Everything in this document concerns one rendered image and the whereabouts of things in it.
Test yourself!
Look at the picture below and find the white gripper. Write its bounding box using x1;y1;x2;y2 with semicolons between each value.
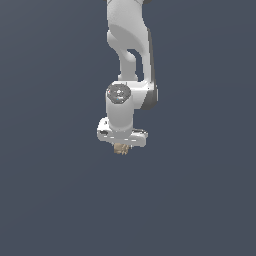
96;116;149;148

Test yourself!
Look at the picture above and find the small tan object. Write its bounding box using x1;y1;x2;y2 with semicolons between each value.
113;142;132;156

